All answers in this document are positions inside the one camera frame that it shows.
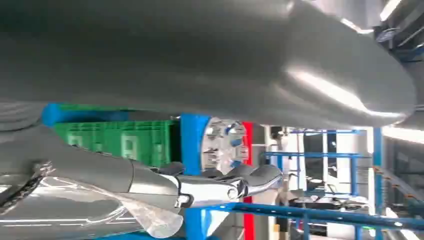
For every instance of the shiny silver round parcel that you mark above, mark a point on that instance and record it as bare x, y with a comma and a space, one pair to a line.
222, 145

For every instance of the blue metal shelf frame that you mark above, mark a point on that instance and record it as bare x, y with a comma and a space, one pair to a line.
354, 165

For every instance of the ribbed grey right arm sleeve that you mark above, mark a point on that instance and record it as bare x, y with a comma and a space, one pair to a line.
16, 116

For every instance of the blue metal frame post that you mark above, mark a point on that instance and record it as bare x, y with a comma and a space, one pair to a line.
193, 145

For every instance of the blue metal rail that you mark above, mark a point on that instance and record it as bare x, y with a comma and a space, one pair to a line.
314, 215

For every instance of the green plastic crate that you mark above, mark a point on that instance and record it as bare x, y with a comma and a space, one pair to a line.
139, 142

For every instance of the red upright post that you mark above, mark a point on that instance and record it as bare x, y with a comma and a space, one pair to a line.
248, 218

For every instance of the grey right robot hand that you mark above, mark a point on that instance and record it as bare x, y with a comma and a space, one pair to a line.
198, 59

